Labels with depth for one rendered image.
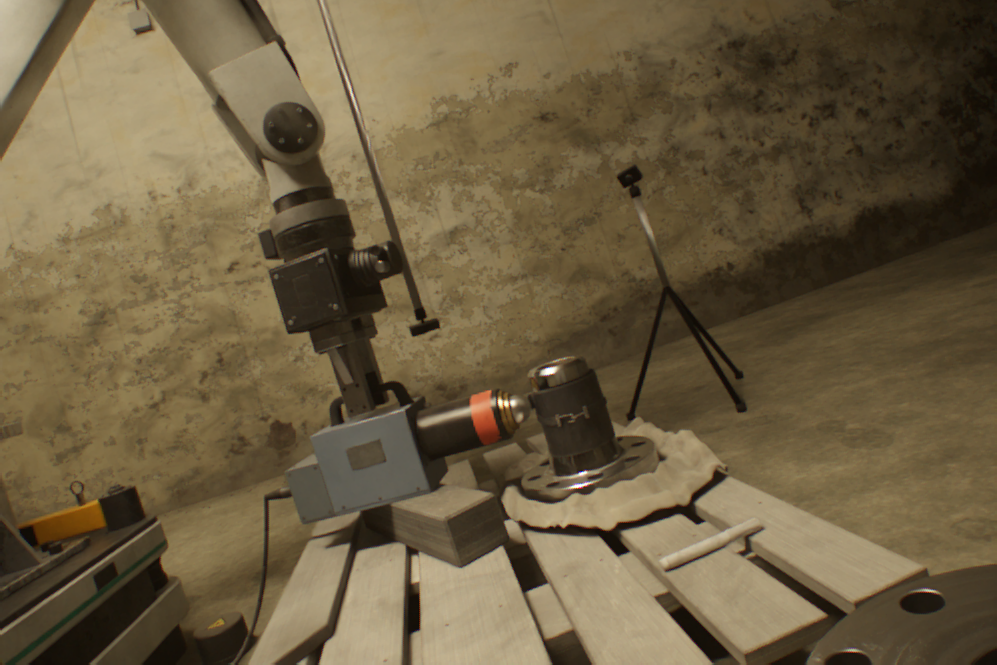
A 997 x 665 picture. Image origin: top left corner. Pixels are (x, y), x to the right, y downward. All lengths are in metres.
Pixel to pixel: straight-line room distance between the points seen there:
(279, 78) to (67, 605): 1.00
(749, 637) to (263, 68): 1.20
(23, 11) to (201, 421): 2.50
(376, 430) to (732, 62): 3.49
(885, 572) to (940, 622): 0.29
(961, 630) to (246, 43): 1.33
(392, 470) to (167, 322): 2.61
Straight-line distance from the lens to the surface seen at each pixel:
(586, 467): 1.17
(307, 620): 1.08
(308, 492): 1.33
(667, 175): 3.86
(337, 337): 1.20
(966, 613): 0.52
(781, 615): 0.76
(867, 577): 0.79
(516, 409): 1.20
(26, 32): 1.63
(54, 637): 1.24
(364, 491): 1.28
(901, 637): 0.51
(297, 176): 1.29
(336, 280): 1.18
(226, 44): 1.37
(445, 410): 1.23
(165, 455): 3.78
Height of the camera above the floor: 0.54
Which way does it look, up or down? 2 degrees up
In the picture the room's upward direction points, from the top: 18 degrees counter-clockwise
